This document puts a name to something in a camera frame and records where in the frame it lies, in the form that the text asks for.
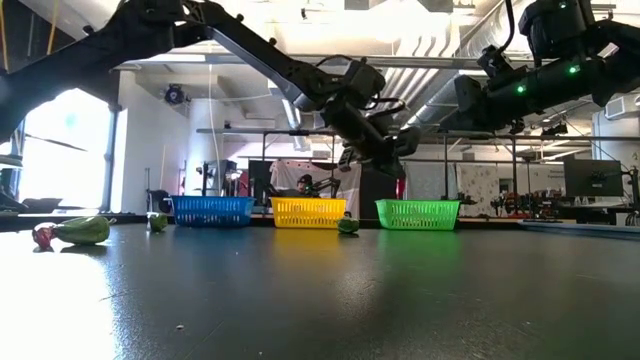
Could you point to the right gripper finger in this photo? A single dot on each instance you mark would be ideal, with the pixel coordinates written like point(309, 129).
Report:
point(467, 125)
point(467, 96)

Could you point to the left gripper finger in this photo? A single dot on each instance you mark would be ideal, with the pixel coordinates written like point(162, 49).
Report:
point(348, 159)
point(407, 141)

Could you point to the green bell pepper toy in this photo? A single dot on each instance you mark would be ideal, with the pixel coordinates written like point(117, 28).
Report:
point(84, 230)
point(348, 225)
point(158, 222)

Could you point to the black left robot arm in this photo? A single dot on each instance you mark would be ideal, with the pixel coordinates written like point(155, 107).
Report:
point(100, 45)

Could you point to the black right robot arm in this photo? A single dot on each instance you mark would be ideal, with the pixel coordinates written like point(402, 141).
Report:
point(615, 55)

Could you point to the black panel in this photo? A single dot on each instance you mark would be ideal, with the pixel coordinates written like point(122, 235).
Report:
point(377, 197)

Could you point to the white ceiling pipe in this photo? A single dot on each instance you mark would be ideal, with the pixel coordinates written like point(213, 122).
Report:
point(419, 85)
point(400, 85)

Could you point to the grey ceiling beam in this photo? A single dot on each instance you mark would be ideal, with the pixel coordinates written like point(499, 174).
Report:
point(425, 61)

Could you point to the white patterned curtain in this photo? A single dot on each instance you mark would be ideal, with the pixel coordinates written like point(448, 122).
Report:
point(480, 182)

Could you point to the white dotted sheet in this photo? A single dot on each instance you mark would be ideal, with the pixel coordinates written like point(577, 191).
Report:
point(287, 172)

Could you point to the yellow plastic basket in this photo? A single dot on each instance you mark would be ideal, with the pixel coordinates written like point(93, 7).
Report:
point(307, 212)

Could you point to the green plastic basket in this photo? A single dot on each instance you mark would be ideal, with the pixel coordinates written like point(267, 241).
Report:
point(417, 215)

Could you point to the background robot workstation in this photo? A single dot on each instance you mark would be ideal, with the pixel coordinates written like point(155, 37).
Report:
point(530, 206)

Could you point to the black computer monitor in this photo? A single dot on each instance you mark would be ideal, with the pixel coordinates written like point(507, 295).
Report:
point(593, 177)

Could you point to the black equipment stand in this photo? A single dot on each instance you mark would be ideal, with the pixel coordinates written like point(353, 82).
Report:
point(212, 172)

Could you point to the blue plastic basket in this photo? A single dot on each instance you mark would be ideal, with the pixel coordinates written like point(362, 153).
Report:
point(212, 212)

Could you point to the black table mat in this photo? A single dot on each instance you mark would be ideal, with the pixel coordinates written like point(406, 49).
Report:
point(320, 310)

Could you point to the black round ceiling speaker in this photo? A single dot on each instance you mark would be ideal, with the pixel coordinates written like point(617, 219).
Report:
point(174, 94)

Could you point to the black office chair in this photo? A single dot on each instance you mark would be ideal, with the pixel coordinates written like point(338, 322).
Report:
point(159, 197)

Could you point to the bright window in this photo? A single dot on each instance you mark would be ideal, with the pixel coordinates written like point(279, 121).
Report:
point(65, 150)

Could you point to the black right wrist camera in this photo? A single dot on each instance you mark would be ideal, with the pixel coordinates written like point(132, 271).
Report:
point(495, 60)

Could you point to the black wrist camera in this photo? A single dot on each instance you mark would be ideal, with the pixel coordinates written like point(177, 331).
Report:
point(495, 60)
point(365, 82)

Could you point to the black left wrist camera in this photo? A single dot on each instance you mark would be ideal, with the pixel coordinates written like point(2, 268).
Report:
point(365, 82)

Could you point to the black metal rack frame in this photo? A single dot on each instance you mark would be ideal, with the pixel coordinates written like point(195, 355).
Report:
point(290, 132)

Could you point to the white wall vent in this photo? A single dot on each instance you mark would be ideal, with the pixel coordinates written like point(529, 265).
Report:
point(615, 107)

